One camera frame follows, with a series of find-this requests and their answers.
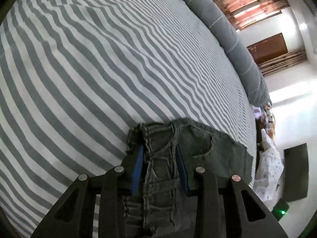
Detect grey rolled duvet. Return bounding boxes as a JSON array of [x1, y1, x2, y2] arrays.
[[183, 0, 271, 107]]

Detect black device green light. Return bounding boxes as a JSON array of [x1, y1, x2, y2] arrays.
[[271, 198, 290, 221]]

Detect white patterned cloth pile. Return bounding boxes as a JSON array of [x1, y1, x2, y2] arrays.
[[252, 105, 284, 202]]

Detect dark grey denim pants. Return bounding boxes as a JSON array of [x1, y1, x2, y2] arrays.
[[122, 118, 255, 237]]

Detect grey white striped bed sheet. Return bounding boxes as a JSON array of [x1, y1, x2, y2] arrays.
[[1, 0, 256, 237]]

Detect brown wooden door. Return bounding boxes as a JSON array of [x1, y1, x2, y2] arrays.
[[247, 33, 288, 65]]

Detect dark floor mat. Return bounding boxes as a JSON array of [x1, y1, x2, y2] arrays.
[[283, 143, 309, 202]]

